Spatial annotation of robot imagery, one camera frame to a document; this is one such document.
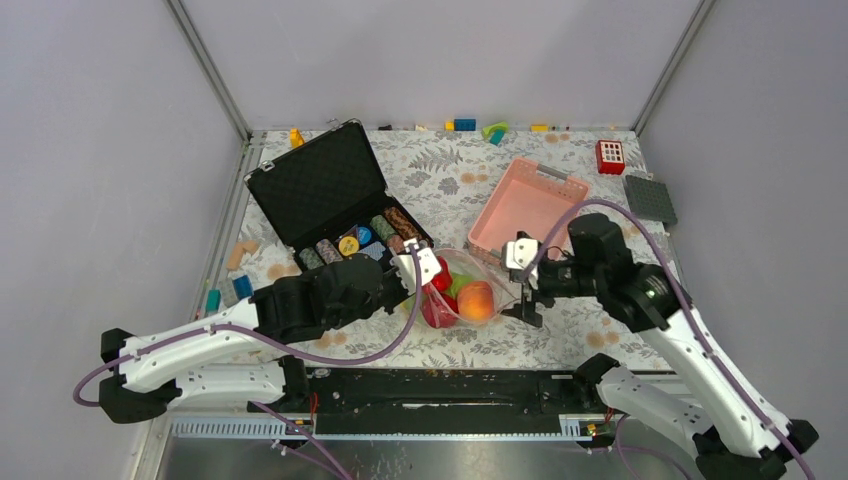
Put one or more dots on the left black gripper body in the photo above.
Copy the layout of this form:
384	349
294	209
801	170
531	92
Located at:
390	292

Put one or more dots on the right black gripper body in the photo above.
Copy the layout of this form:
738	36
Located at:
569	277

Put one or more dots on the orange toy peach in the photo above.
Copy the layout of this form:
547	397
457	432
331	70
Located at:
476	302

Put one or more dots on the clear zip top bag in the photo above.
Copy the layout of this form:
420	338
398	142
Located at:
463	263

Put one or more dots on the green bumpy toy fruit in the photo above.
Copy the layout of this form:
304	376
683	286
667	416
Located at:
459	281

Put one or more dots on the red toy apple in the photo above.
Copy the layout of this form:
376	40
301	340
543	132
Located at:
439	311

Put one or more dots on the red toy pepper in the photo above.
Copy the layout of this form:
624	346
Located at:
443	280

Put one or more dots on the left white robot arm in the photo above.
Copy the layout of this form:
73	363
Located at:
149	374

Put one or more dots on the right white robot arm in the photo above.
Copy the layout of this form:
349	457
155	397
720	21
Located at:
729	429

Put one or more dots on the grey building baseplate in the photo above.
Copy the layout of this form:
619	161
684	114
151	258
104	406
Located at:
649	200

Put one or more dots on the black poker chip case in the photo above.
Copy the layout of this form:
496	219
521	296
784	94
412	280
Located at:
323	188

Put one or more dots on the red toy window block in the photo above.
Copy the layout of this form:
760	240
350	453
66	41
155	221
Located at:
610	157

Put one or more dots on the blue toy brick left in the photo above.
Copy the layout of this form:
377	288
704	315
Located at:
242	287

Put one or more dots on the blue toy brick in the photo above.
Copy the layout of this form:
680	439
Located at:
242	287
464	124

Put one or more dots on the tan toy piece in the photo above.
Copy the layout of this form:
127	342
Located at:
238	252

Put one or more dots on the teal toy brick left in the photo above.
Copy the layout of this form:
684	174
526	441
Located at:
213	302

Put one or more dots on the yellow toy brick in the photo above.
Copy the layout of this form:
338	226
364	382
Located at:
296	138

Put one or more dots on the green teal toy block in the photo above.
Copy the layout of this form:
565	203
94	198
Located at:
495	133

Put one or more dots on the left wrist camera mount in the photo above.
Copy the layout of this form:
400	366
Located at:
416	266

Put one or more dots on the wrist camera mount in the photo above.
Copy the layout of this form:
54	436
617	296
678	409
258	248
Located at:
516	258
416	266

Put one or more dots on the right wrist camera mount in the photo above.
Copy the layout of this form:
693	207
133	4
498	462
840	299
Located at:
516	258

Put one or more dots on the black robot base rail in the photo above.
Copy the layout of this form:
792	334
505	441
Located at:
419	404

